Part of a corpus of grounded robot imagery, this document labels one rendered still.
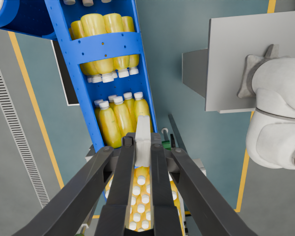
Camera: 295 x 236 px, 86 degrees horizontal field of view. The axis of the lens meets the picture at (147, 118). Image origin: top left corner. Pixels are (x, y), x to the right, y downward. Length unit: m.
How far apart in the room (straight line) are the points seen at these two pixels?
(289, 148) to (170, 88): 1.31
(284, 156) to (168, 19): 1.47
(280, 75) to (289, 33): 0.27
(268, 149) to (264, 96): 0.18
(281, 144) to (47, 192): 2.73
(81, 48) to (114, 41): 0.10
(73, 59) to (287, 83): 0.65
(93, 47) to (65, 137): 1.77
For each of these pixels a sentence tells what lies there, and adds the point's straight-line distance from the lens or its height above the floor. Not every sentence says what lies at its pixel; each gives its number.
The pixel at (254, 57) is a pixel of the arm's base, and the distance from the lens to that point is 0.81.
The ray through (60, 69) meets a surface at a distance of 1.80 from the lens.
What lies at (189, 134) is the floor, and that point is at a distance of 1.98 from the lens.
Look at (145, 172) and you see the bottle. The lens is 0.86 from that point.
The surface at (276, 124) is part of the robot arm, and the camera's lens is 0.68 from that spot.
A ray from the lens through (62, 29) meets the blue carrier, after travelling 0.58.
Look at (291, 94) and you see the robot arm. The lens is 0.64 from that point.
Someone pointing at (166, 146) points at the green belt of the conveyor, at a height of 0.90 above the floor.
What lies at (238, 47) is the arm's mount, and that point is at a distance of 0.80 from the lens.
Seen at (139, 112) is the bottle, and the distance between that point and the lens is 0.68.
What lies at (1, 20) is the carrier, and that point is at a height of 1.00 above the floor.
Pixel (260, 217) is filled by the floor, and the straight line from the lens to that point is 3.28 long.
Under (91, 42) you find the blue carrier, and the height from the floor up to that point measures 1.23.
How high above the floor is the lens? 1.73
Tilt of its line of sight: 70 degrees down
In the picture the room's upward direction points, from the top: 178 degrees counter-clockwise
